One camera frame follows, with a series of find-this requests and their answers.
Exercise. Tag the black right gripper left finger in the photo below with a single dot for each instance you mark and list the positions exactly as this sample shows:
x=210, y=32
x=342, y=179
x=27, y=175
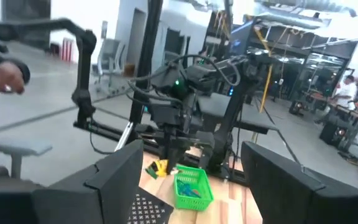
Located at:
x=104, y=193

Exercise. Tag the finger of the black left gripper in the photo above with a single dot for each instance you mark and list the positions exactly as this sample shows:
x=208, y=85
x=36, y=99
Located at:
x=173, y=152

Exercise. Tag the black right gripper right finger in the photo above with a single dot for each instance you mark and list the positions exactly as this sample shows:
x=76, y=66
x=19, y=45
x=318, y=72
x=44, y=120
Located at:
x=278, y=199

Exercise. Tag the green yellow crayon box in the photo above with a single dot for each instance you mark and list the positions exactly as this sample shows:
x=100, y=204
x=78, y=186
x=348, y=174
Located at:
x=160, y=166

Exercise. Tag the black perforated metal shelf riser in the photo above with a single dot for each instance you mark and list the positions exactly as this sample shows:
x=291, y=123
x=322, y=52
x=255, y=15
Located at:
x=162, y=205

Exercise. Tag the green plastic basket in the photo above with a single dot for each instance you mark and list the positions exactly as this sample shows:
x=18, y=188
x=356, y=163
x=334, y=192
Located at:
x=194, y=203

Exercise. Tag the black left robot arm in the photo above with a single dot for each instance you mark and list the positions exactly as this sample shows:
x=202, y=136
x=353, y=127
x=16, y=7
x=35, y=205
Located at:
x=204, y=74

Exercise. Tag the black desk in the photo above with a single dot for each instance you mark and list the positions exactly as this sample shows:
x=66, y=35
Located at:
x=228, y=109

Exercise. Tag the grey office chair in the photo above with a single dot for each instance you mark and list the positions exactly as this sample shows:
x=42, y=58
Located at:
x=110, y=56

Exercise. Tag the grey chair armrest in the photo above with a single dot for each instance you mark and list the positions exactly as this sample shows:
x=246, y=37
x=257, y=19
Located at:
x=17, y=147

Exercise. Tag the person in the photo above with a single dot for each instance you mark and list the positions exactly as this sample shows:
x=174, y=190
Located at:
x=26, y=73
x=346, y=93

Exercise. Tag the person's hand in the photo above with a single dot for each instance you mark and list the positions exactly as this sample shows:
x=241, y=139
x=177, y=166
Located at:
x=8, y=77

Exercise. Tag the black frame post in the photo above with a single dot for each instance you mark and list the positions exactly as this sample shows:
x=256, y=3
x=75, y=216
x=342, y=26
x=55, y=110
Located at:
x=149, y=46

